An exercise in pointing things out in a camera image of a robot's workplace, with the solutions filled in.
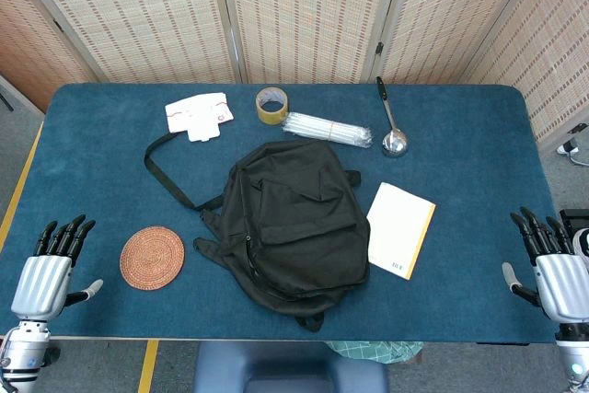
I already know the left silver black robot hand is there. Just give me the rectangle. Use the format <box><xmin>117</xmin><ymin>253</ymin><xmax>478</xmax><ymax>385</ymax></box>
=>
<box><xmin>9</xmin><ymin>214</ymin><xmax>104</xmax><ymax>321</ymax></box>

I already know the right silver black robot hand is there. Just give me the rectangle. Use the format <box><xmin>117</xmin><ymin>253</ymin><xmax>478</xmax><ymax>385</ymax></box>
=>
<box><xmin>501</xmin><ymin>206</ymin><xmax>589</xmax><ymax>325</ymax></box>

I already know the white yellow notebook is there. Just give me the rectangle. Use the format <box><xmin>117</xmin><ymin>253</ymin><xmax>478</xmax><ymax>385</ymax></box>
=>
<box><xmin>365</xmin><ymin>181</ymin><xmax>437</xmax><ymax>282</ymax></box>

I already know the black backpack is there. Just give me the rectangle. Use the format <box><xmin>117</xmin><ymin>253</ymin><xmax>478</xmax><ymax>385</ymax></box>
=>
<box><xmin>144</xmin><ymin>133</ymin><xmax>372</xmax><ymax>333</ymax></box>

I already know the black and white sneaker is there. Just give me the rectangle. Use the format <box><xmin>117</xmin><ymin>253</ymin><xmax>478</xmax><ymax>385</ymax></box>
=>
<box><xmin>572</xmin><ymin>226</ymin><xmax>589</xmax><ymax>271</ymax></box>

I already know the black box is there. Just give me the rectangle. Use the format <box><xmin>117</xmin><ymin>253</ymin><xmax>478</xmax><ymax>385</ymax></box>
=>
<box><xmin>559</xmin><ymin>208</ymin><xmax>589</xmax><ymax>237</ymax></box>

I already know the round woven brown coaster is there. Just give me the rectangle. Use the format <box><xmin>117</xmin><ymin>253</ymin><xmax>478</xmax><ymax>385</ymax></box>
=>
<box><xmin>119</xmin><ymin>225</ymin><xmax>186</xmax><ymax>292</ymax></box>

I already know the blue felt table cover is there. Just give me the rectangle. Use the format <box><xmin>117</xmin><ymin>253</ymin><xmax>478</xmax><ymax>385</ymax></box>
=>
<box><xmin>0</xmin><ymin>83</ymin><xmax>560</xmax><ymax>343</ymax></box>

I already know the green checked cloth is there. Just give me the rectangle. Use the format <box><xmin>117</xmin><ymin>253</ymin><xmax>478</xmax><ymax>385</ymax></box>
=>
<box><xmin>324</xmin><ymin>341</ymin><xmax>424</xmax><ymax>365</ymax></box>

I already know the woven folding screen panel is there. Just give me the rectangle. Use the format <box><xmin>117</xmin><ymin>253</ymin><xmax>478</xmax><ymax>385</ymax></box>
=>
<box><xmin>4</xmin><ymin>0</ymin><xmax>245</xmax><ymax>85</ymax></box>
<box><xmin>464</xmin><ymin>0</ymin><xmax>589</xmax><ymax>145</ymax></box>
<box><xmin>0</xmin><ymin>0</ymin><xmax>100</xmax><ymax>113</ymax></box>
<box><xmin>215</xmin><ymin>0</ymin><xmax>406</xmax><ymax>85</ymax></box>
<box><xmin>367</xmin><ymin>0</ymin><xmax>544</xmax><ymax>86</ymax></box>

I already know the flattened white paper carton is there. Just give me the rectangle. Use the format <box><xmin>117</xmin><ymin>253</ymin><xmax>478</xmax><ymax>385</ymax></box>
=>
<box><xmin>164</xmin><ymin>92</ymin><xmax>235</xmax><ymax>143</ymax></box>

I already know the blue padded chair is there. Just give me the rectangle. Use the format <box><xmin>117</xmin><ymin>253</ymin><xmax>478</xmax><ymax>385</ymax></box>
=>
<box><xmin>191</xmin><ymin>341</ymin><xmax>390</xmax><ymax>393</ymax></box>

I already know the yellow packing tape roll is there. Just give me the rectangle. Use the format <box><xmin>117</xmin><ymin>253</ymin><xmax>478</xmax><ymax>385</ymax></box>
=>
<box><xmin>255</xmin><ymin>86</ymin><xmax>290</xmax><ymax>126</ymax></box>

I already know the bundle of wrapped white straws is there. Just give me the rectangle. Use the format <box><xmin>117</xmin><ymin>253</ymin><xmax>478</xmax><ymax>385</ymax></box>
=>
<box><xmin>281</xmin><ymin>110</ymin><xmax>373</xmax><ymax>149</ymax></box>

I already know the metal ladle with black handle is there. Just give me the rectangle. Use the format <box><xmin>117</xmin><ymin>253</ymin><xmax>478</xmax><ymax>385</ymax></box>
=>
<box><xmin>375</xmin><ymin>75</ymin><xmax>410</xmax><ymax>158</ymax></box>

